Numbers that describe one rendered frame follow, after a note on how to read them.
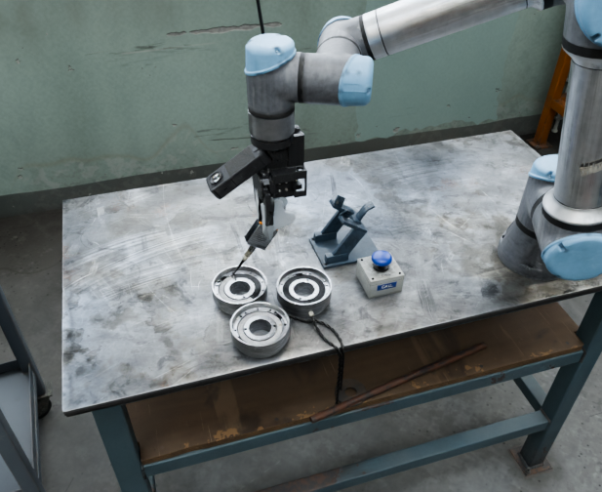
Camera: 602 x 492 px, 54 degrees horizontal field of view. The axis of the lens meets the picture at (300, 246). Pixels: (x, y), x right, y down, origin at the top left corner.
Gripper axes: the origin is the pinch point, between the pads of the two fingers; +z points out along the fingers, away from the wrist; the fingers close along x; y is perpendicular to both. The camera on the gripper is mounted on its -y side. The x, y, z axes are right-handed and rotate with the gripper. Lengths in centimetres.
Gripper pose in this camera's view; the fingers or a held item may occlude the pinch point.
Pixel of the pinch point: (263, 229)
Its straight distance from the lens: 109.7
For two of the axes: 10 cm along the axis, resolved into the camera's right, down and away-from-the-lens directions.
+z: -0.1, 7.6, 6.5
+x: -3.0, -6.2, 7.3
